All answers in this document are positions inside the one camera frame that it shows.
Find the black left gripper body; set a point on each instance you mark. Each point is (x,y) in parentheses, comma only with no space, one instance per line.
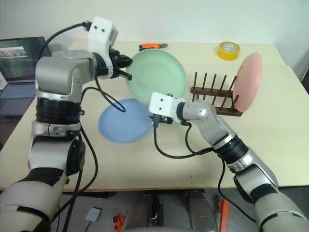
(114,58)

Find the orange black tool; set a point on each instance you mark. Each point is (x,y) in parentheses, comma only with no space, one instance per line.
(118,223)

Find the green plastic plate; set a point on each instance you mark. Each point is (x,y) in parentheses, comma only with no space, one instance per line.
(157,72)

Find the grey foot pedal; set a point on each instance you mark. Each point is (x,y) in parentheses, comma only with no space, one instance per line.
(94,214)

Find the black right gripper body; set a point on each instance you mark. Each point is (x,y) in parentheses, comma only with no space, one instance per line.
(165,119)

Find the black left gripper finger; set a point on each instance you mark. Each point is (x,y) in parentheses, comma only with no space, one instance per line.
(126,60)
(122,74)

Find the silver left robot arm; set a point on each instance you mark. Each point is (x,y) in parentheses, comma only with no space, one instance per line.
(58,72)

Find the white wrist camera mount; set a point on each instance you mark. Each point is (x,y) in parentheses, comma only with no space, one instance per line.
(164,104)
(99,36)

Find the blue plastic plate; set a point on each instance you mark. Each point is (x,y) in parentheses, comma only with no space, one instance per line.
(123,125)

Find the black rounded shape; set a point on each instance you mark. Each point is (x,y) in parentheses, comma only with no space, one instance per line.
(154,205)

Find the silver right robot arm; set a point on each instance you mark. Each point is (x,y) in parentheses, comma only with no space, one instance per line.
(217,125)

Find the orange metal stand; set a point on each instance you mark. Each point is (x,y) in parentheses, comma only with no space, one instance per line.
(224,215)

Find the open grey laptop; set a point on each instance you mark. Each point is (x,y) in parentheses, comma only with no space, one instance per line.
(17,70)

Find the yellow tape roll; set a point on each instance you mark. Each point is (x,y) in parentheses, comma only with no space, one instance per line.
(228,54)

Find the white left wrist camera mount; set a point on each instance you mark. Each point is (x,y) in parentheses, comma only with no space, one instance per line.
(99,36)

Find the red plastic plate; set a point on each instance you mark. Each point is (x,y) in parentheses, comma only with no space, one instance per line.
(248,79)

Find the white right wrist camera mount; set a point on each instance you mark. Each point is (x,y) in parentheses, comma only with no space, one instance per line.
(164,104)

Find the dark wooden dish rack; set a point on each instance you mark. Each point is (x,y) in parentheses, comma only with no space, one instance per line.
(217,93)

